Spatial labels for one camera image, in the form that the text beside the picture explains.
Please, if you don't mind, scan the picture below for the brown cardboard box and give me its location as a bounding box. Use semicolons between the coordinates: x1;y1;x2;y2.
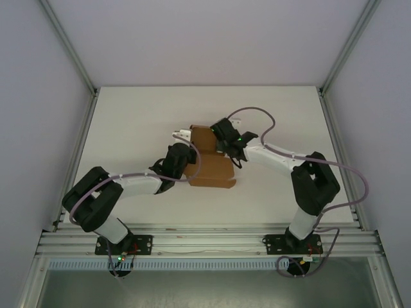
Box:
185;124;238;190

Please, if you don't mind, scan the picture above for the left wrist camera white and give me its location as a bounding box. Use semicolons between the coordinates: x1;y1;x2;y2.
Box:
172;128;194;141

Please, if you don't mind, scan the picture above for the aluminium mounting rail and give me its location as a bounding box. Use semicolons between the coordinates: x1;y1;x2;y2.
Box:
34;223;385;258

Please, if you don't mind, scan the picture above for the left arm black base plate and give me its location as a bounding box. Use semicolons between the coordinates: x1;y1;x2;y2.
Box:
94;235;153;256

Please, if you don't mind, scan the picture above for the aluminium table side rail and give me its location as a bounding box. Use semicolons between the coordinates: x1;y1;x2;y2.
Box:
51;91;100;232
318;90;365;231

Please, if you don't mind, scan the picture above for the slotted cable duct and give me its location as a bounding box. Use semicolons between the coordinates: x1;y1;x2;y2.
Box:
47;259;292;271

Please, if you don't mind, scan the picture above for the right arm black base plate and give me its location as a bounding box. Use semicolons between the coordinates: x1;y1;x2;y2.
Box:
261;234;323;256

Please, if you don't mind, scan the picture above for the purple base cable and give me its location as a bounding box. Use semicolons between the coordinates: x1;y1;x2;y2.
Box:
276;227;340;278
106;243;135;278

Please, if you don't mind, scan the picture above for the aluminium frame post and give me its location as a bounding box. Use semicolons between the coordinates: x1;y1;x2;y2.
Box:
39;0;98;97
319;0;382;96

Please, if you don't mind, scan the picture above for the aluminium frame leg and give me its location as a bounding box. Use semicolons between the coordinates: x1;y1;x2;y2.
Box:
367;256;404;308
17;256;49;308

